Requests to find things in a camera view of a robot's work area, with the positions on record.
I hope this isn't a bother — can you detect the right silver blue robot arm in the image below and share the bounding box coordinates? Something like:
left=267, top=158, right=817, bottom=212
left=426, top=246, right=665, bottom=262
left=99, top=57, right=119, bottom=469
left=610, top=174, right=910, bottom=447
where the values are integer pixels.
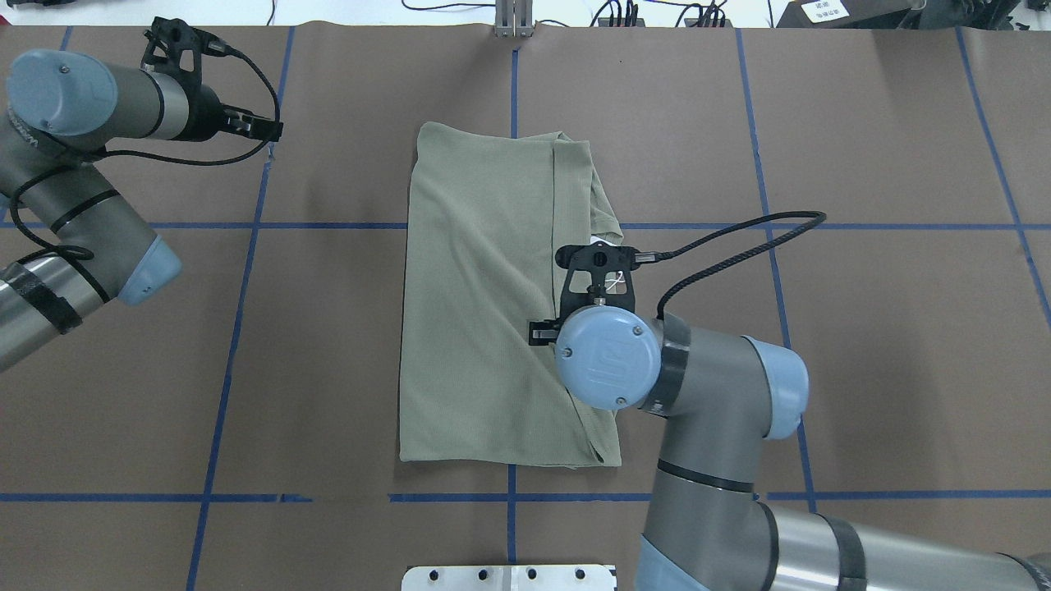
left=528, top=305, right=1049, bottom=590

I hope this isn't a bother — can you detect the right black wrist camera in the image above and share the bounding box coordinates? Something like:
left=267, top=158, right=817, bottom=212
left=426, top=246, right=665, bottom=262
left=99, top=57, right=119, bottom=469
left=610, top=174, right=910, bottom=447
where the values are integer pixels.
left=554, top=241, right=658, bottom=321

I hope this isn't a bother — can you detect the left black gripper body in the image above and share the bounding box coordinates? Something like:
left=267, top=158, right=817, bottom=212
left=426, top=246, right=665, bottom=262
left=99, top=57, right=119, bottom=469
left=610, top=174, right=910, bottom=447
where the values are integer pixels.
left=186, top=90, right=227, bottom=142

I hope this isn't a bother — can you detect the green long-sleeve shirt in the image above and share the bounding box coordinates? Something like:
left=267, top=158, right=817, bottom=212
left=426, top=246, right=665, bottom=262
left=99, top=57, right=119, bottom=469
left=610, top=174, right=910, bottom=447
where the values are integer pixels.
left=398, top=122, right=623, bottom=469

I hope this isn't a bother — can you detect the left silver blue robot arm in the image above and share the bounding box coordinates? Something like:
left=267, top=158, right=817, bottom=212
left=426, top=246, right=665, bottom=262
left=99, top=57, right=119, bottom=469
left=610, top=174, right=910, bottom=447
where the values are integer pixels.
left=2, top=40, right=284, bottom=369

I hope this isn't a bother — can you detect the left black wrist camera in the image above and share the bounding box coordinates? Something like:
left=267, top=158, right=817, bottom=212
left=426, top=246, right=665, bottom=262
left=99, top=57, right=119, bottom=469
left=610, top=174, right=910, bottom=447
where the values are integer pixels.
left=140, top=16, right=241, bottom=94

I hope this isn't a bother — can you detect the white camera mast base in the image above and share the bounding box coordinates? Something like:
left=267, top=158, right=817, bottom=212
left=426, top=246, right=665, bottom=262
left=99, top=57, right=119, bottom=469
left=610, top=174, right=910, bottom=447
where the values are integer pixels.
left=401, top=564, right=619, bottom=590

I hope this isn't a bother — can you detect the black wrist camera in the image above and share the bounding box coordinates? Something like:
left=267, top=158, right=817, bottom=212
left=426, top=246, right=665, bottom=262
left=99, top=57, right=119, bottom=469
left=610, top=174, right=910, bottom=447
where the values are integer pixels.
left=140, top=16, right=241, bottom=94
left=554, top=241, right=658, bottom=321

